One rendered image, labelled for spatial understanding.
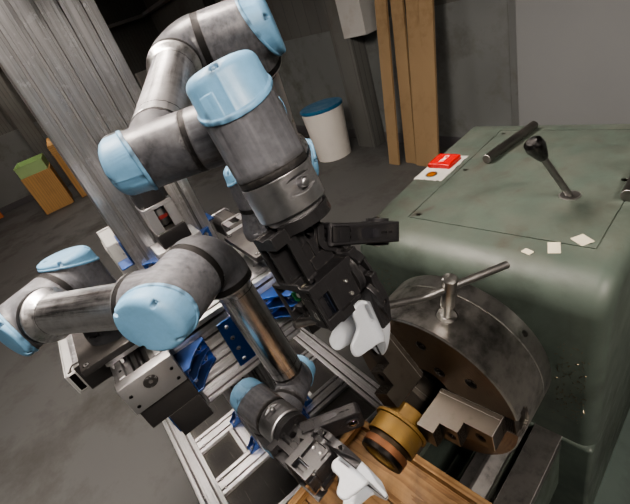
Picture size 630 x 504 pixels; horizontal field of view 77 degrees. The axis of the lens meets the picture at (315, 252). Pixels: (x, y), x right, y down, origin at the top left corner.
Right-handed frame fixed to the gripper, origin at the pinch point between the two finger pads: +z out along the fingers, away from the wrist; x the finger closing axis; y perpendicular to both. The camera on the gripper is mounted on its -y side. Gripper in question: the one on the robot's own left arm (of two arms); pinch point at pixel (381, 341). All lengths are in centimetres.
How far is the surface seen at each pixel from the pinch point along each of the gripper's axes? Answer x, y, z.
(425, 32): -179, -301, -25
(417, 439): -5.8, -1.4, 23.6
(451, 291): 0.2, -14.6, 3.5
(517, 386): 5.4, -14.2, 20.3
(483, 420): 1.6, -8.9, 23.7
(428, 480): -13.3, -3.8, 42.8
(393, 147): -249, -291, 59
